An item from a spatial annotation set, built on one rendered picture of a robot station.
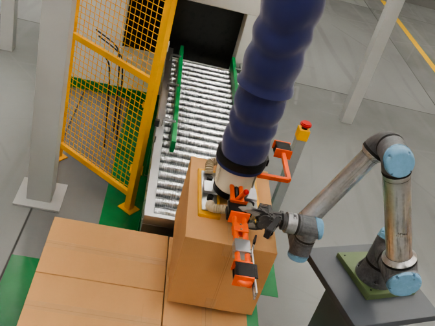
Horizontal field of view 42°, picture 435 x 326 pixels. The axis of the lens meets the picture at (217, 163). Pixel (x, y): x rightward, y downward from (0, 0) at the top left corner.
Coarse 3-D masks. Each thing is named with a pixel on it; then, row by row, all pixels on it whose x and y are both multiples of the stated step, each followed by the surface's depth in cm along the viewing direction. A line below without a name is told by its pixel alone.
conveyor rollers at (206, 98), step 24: (192, 72) 477; (216, 72) 488; (168, 96) 437; (192, 96) 440; (216, 96) 450; (192, 120) 410; (216, 120) 420; (168, 144) 377; (192, 144) 387; (216, 144) 390; (168, 168) 355; (168, 192) 333
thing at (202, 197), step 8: (200, 168) 274; (200, 176) 269; (208, 176) 266; (200, 184) 264; (200, 192) 259; (200, 200) 255; (208, 200) 254; (216, 200) 257; (200, 208) 250; (200, 216) 248; (208, 216) 248; (216, 216) 248
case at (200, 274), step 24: (192, 168) 276; (192, 192) 261; (264, 192) 275; (192, 216) 247; (192, 240) 237; (216, 240) 238; (264, 240) 246; (192, 264) 244; (216, 264) 244; (264, 264) 244; (168, 288) 259; (192, 288) 253; (216, 288) 253; (240, 288) 253; (240, 312) 262
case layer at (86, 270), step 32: (64, 224) 290; (96, 224) 296; (64, 256) 272; (96, 256) 277; (128, 256) 282; (160, 256) 288; (32, 288) 252; (64, 288) 256; (96, 288) 260; (128, 288) 265; (160, 288) 270; (32, 320) 238; (64, 320) 242; (96, 320) 246; (128, 320) 250; (160, 320) 254; (192, 320) 259; (224, 320) 263
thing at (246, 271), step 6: (234, 264) 210; (240, 264) 208; (246, 264) 209; (252, 264) 210; (234, 270) 210; (240, 270) 205; (246, 270) 206; (252, 270) 207; (234, 276) 203; (240, 276) 203; (246, 276) 204; (252, 276) 205; (234, 282) 204; (252, 282) 205
